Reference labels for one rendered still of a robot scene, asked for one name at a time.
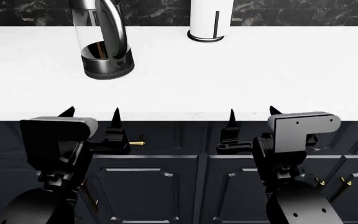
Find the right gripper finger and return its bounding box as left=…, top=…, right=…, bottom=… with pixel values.
left=268, top=105, right=283, bottom=116
left=220, top=108, right=241, bottom=145

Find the grey left gripper camera box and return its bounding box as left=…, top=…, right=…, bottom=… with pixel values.
left=19, top=116, right=99, bottom=167

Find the brass drawer knob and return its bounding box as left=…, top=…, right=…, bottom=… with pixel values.
left=128, top=134, right=146, bottom=147

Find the glass and chrome electric kettle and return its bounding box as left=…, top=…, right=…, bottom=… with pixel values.
left=68, top=0, right=135, bottom=76

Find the dark cabinet drawer front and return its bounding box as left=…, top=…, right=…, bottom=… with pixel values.
left=87, top=120, right=209, bottom=156
left=209, top=120, right=358, bottom=156

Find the white paper towel roll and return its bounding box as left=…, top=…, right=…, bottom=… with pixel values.
left=190, top=0, right=234, bottom=39

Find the grey gripper camera box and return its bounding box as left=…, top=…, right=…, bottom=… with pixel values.
left=267, top=111, right=342, bottom=154
left=19, top=116, right=99, bottom=167

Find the grey right gripper camera box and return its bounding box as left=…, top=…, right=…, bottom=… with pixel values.
left=267, top=111, right=342, bottom=154

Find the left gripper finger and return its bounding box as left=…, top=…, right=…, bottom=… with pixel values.
left=104, top=106, right=132, bottom=151
left=57, top=106, right=76, bottom=118

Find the black paper towel holder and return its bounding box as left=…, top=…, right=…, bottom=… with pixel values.
left=186, top=10, right=225, bottom=44

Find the black kettle power base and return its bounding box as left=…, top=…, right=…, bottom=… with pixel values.
left=84, top=62, right=135, bottom=80

